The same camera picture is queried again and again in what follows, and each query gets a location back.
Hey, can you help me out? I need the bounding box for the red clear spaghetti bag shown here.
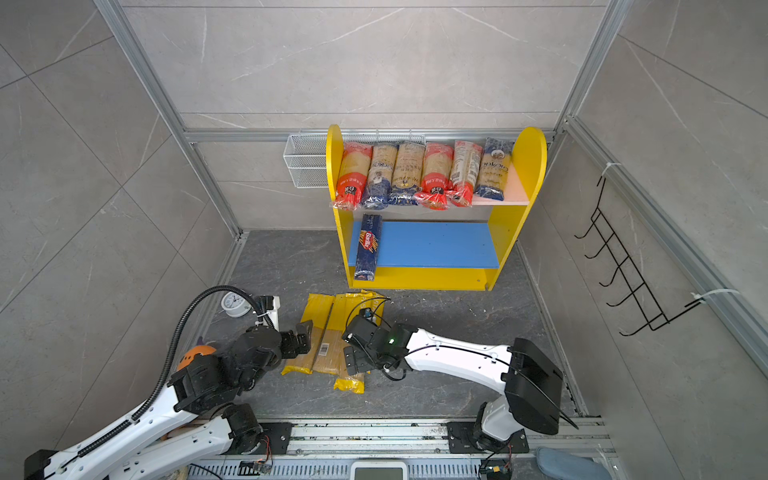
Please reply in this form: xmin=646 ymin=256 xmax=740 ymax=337
xmin=333 ymin=142 xmax=373 ymax=210

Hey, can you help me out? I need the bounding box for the pink upper shelf board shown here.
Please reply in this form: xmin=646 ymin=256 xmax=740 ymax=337
xmin=472 ymin=165 xmax=530 ymax=206

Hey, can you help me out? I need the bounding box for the orange monster toy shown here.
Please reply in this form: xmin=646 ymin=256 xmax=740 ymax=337
xmin=177 ymin=345 xmax=216 ymax=371

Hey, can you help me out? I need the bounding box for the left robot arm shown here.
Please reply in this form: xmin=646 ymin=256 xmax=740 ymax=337
xmin=24 ymin=322 xmax=312 ymax=479

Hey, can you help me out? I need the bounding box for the black wall hook rack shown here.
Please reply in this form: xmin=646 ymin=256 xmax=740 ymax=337
xmin=574 ymin=177 xmax=705 ymax=337

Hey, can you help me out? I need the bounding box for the white wire basket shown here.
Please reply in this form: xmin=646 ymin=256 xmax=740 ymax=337
xmin=283 ymin=129 xmax=426 ymax=189

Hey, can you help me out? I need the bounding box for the dark blue spaghetti No5 bag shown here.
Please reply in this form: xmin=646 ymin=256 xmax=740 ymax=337
xmin=354 ymin=214 xmax=383 ymax=281

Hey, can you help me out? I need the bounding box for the blue Ankara spaghetti bag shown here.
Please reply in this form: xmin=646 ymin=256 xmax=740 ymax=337
xmin=474 ymin=138 xmax=514 ymax=201

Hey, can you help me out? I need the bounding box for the blue Ankara bag label down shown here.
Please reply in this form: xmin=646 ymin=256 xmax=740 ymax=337
xmin=361 ymin=143 xmax=398 ymax=210

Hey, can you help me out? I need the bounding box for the black corrugated cable hose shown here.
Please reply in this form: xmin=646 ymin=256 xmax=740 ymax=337
xmin=74 ymin=284 xmax=265 ymax=451

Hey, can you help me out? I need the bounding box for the yellow shelf unit frame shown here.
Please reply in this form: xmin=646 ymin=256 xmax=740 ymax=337
xmin=333 ymin=127 xmax=547 ymax=291

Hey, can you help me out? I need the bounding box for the round white gauge clock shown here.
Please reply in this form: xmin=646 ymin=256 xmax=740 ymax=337
xmin=220 ymin=292 xmax=252 ymax=318

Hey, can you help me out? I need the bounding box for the blue grey cloth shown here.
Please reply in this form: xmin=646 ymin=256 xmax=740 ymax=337
xmin=536 ymin=447 xmax=612 ymax=480

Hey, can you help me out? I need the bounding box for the blue-end Chinese spaghetti bag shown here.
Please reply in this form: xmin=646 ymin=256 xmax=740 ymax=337
xmin=389 ymin=142 xmax=426 ymax=206

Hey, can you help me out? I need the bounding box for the red white-label spaghetti bag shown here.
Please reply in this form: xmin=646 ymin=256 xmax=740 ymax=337
xmin=446 ymin=140 xmax=483 ymax=207

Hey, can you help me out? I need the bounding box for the white digital display device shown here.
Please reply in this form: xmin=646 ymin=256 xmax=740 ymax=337
xmin=350 ymin=459 xmax=409 ymax=480

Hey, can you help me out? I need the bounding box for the yellow Pastatime spaghetti bag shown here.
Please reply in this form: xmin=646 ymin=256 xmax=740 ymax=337
xmin=329 ymin=290 xmax=384 ymax=394

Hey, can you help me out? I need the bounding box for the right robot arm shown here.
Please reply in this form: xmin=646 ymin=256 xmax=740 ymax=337
xmin=342 ymin=314 xmax=570 ymax=454

